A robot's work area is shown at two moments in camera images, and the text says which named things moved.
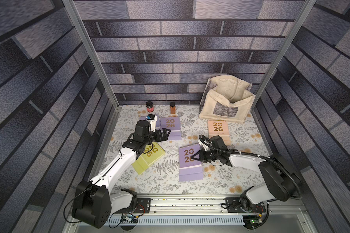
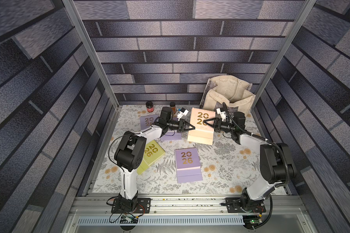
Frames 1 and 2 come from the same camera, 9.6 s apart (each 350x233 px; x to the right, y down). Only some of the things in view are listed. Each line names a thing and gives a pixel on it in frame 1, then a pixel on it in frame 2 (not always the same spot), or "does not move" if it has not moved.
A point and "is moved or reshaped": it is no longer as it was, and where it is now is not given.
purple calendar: [190, 169] does not move
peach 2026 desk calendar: [219, 127] is moved or reshaped
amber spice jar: [172, 108] does not move
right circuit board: [252, 222] does not move
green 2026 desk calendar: [153, 152] does not move
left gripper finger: [165, 133] to [186, 126]
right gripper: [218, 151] to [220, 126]
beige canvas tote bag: [226, 98] does not move
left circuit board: [129, 219] does not move
